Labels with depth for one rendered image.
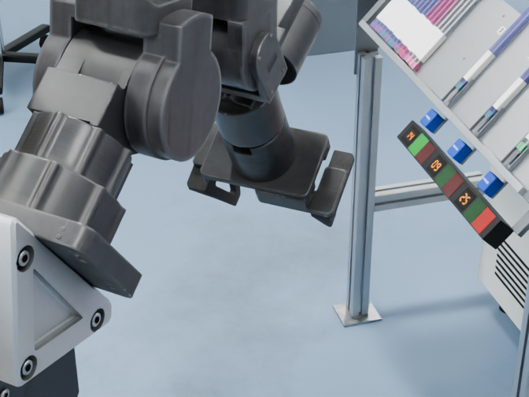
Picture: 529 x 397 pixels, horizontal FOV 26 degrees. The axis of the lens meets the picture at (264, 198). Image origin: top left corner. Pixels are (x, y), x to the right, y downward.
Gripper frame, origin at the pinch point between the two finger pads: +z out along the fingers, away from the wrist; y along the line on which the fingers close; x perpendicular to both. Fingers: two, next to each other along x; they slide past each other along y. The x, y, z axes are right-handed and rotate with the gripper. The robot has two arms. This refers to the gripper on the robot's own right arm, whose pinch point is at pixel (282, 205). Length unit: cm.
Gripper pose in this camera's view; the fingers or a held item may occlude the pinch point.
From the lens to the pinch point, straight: 108.2
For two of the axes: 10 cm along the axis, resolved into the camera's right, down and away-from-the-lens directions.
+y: -9.2, -2.0, 3.2
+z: 1.9, 5.0, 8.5
